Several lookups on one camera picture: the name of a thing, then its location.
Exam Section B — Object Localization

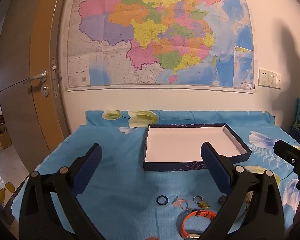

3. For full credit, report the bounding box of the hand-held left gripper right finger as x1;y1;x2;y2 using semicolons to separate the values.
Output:
199;142;287;240

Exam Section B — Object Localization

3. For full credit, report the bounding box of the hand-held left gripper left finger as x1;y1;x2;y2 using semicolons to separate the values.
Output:
19;143;103;240

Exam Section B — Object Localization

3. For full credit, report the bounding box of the key ring with yellow pendant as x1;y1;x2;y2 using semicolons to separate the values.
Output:
193;195;212;209

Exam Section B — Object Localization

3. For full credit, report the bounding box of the dark blue patterned box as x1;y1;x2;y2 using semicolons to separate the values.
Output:
143;123;252;172

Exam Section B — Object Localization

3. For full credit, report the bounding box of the pale pink ring charm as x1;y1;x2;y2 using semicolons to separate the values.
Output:
170;196;192;210

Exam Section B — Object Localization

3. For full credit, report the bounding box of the orange smart watch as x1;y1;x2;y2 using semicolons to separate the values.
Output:
177;209;217;239

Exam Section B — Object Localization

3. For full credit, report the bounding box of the blue floral cloth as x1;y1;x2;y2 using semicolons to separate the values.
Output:
11;109;300;240

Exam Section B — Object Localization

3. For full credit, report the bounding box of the cardboard box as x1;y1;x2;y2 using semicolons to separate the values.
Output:
0;125;12;150

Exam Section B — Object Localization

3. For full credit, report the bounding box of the metal door latch plate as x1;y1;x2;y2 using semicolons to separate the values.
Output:
51;56;59;97

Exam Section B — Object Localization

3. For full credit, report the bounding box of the brown door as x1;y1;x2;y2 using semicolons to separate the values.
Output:
0;0;74;170

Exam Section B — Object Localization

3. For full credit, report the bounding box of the silver door handle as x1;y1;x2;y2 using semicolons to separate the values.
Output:
22;69;48;85

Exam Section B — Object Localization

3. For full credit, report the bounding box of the colourful wall map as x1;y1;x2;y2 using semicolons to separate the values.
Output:
64;0;256;94

